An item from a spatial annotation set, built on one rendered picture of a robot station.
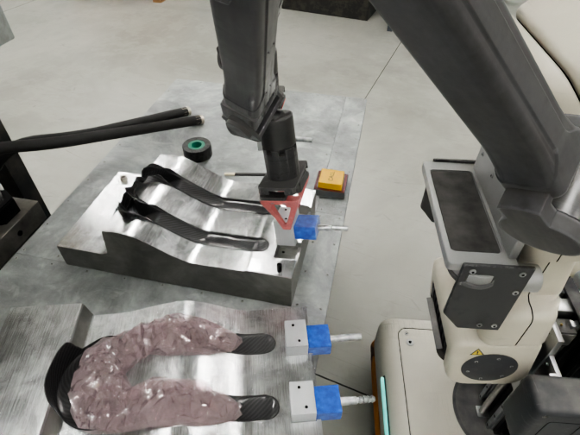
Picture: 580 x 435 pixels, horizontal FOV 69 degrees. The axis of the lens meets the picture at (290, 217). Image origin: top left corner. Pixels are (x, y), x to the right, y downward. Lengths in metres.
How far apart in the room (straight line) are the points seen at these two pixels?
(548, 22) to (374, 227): 1.67
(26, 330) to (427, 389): 1.06
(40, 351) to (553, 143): 0.72
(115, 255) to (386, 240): 1.47
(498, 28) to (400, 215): 1.99
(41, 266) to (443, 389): 1.12
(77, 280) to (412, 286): 1.40
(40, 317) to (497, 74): 0.74
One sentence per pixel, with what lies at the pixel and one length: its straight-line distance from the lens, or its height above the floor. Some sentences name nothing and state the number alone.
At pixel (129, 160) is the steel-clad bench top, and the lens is 1.29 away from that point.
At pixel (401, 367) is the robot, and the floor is 0.28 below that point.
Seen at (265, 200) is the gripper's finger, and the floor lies 1.04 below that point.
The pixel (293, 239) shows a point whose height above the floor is 0.95.
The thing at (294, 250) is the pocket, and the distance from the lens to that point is 0.87.
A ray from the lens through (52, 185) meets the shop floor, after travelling 2.73.
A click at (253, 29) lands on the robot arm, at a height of 1.37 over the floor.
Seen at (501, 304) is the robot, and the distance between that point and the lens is 0.75.
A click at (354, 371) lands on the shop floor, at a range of 1.71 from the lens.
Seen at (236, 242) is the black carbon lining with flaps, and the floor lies 0.88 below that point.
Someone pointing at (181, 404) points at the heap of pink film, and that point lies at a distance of 0.67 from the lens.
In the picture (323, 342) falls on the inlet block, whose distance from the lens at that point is 0.74.
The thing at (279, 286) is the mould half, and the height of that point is 0.86.
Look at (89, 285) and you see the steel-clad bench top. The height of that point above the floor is 0.80.
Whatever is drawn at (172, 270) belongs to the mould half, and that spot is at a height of 0.85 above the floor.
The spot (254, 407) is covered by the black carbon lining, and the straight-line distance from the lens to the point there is 0.72.
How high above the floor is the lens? 1.51
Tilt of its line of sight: 44 degrees down
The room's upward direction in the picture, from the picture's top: straight up
